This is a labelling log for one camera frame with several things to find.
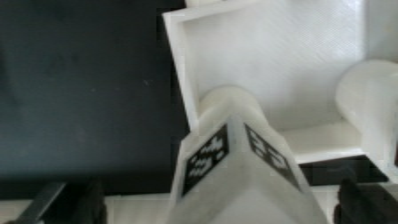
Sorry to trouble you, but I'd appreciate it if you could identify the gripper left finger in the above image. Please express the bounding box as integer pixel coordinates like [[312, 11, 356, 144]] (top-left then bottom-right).
[[11, 180, 107, 224]]

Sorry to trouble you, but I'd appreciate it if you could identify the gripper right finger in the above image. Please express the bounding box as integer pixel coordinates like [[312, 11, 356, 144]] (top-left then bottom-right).
[[333, 179, 398, 224]]

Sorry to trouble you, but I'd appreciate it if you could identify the white chair leg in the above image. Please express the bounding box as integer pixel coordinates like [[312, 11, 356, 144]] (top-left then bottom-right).
[[337, 60, 398, 184], [166, 87, 329, 224]]

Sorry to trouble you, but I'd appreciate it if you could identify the white chair seat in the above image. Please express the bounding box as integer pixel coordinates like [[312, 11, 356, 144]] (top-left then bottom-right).
[[164, 0, 398, 162]]

